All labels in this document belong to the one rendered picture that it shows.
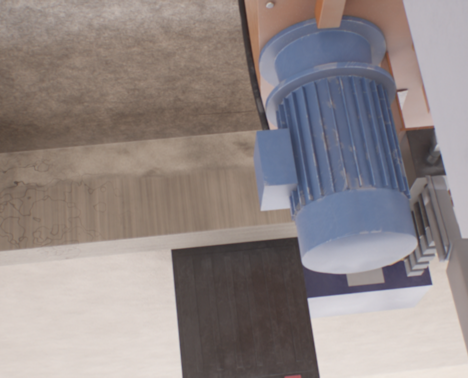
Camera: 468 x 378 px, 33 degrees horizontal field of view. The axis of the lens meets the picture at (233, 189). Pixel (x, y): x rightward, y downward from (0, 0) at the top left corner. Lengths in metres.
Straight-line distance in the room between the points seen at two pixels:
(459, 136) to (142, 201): 2.33
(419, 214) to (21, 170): 1.87
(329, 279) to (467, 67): 2.86
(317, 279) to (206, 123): 0.92
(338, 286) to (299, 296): 0.45
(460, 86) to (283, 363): 2.39
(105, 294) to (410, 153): 2.42
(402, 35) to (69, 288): 2.37
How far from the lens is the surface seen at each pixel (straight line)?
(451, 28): 0.74
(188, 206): 2.98
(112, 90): 2.78
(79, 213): 3.00
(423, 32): 0.82
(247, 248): 3.17
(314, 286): 3.51
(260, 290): 3.11
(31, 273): 3.41
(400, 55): 1.65
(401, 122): 1.55
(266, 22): 1.48
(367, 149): 1.38
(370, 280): 3.56
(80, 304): 3.86
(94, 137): 3.07
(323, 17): 1.42
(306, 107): 1.43
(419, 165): 1.51
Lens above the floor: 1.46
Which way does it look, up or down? 24 degrees down
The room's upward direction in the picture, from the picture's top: 173 degrees clockwise
